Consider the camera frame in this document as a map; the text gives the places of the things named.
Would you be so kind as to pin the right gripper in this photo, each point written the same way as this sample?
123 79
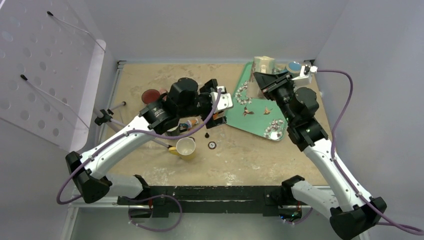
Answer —
268 82

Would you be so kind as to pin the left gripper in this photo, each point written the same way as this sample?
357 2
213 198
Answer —
205 91

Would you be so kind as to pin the beige dragon print mug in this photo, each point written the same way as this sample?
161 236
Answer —
261 64

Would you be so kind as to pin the pink halloween mug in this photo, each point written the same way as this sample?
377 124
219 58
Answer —
151 95

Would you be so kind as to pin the yellow mug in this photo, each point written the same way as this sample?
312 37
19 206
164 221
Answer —
185 148

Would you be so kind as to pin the orange mug black handle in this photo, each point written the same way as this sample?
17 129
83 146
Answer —
218 115

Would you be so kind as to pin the dark teal mug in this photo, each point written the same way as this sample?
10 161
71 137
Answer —
176 131

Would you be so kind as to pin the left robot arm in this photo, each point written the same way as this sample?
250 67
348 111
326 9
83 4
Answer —
185 99

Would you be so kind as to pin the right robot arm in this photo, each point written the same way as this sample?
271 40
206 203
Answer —
351 210

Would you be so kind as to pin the blue mug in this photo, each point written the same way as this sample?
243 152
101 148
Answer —
294 67

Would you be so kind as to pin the green floral tray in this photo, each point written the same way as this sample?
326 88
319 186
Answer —
260 117

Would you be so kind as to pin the ice cream cone toy figure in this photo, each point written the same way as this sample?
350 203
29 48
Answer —
192 123

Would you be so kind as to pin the white perforated panel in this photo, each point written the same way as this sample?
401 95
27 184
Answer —
50 67

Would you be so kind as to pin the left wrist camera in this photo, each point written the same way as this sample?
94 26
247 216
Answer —
222 98

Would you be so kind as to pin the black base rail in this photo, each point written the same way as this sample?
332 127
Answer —
289 213

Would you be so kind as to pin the aluminium frame rail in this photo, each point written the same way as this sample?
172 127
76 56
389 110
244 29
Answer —
96 205

